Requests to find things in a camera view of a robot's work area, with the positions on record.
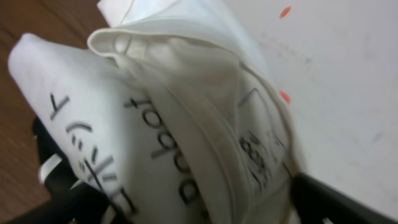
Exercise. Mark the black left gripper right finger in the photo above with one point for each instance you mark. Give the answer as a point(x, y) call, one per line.
point(317, 203)

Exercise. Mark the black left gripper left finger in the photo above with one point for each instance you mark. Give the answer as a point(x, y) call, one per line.
point(74, 200)

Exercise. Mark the white printed t-shirt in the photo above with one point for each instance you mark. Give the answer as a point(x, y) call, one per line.
point(169, 112)

